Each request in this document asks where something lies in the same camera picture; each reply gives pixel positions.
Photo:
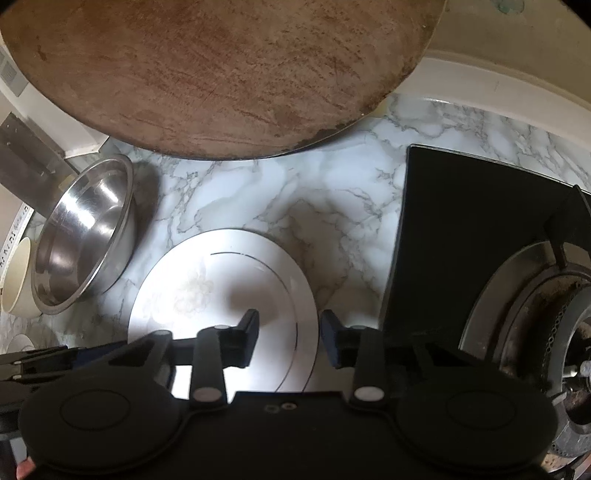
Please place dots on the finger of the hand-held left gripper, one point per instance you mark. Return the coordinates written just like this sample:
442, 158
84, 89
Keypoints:
27, 374
99, 355

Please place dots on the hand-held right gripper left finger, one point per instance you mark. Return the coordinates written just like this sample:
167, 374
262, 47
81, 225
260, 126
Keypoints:
250, 339

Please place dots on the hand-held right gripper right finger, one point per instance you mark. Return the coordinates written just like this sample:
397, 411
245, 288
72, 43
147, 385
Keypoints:
328, 344

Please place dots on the white plate with silver rim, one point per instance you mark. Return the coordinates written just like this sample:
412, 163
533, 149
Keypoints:
221, 286

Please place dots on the wide-rimmed stainless steel bowl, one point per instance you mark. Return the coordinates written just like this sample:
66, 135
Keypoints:
78, 240

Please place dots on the person's right hand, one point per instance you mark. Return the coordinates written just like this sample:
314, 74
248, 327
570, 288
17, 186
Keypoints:
25, 470

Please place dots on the cream cup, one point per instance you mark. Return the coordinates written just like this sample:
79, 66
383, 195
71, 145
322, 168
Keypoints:
18, 286

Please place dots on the white ruled strip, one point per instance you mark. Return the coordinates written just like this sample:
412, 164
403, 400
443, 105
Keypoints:
14, 230

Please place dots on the black glass gas stove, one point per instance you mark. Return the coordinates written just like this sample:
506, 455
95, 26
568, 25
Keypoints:
443, 221

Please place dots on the gas burner with pan support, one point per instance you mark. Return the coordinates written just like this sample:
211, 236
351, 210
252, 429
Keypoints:
540, 314

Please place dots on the round wooden cutting board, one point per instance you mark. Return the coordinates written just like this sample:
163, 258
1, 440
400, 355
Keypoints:
207, 69

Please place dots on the grey vent grille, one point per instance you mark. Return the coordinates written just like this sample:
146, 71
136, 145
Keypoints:
9, 74

